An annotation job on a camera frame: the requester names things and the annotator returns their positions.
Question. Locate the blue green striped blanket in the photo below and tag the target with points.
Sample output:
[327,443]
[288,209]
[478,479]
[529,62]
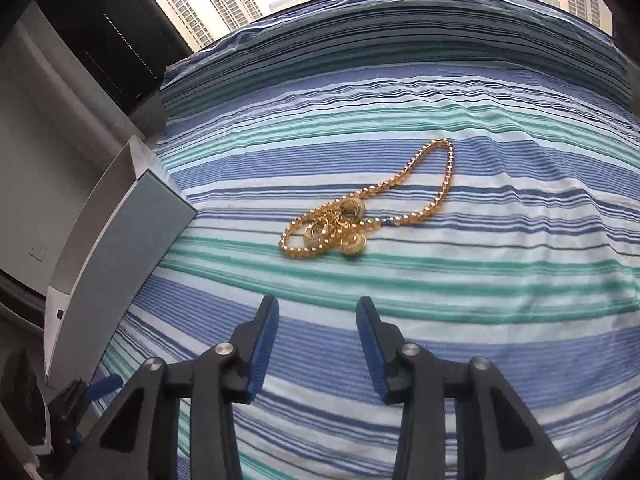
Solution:
[450,310]

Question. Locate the white wall socket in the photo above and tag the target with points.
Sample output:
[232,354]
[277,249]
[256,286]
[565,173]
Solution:
[37,250]

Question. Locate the dark mesh object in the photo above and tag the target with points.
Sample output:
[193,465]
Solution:
[22,400]

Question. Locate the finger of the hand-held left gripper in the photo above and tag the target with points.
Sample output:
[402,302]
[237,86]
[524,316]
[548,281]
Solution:
[105,386]

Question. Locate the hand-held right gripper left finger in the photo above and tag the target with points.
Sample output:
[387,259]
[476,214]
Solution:
[262,355]

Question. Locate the white drawer box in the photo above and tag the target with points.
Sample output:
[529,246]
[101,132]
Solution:
[115,260]

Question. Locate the pale high-rise building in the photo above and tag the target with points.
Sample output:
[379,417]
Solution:
[232,0]
[182,15]

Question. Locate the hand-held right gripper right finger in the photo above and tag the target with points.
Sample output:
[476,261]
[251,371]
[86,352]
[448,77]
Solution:
[372,355]

